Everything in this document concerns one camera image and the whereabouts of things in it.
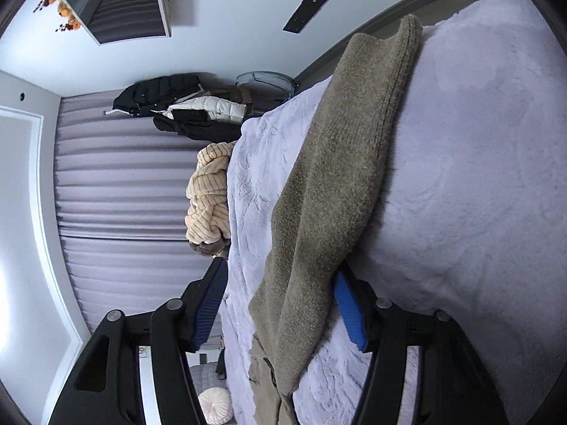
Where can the black puffer jacket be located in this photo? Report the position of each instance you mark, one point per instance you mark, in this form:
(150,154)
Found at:
(155,90)

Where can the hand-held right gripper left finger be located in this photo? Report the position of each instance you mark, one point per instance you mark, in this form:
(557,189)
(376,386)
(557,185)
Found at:
(208,307)

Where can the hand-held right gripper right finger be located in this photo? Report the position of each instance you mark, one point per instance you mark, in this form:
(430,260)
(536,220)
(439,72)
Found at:
(350,314)

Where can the beige striped fleece blanket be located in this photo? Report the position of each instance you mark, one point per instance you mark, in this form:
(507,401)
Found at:
(208,195)

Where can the khaki garment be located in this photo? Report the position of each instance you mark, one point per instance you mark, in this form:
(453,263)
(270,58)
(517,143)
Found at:
(263,380)

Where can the grey curtain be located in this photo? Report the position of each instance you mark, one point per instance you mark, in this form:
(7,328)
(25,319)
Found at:
(124,186)

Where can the round cream cushion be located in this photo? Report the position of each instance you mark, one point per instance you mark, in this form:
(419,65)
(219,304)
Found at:
(215,405)

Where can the white puffer jacket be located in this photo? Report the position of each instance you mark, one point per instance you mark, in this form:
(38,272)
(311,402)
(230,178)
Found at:
(212,107)

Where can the black garment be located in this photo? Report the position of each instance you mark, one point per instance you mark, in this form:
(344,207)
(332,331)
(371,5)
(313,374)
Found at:
(199,127)

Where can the grey bed frame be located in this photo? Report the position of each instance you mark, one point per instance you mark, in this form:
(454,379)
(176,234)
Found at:
(376,17)

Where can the black wall plate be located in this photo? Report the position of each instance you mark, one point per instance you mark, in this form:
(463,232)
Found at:
(310,6)

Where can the grey chair with cushion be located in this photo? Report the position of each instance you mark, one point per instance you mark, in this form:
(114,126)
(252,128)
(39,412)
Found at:
(206,376)

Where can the lavender plush blanket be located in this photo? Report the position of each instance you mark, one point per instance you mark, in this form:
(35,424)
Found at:
(465,164)

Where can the brown knit sweater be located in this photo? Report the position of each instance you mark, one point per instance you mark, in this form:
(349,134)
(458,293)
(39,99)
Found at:
(336,164)

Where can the orange flower decoration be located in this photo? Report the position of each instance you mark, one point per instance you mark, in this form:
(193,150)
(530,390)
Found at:
(62,9)

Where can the wall television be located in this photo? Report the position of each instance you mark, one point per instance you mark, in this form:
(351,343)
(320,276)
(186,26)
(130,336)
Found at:
(124,4)

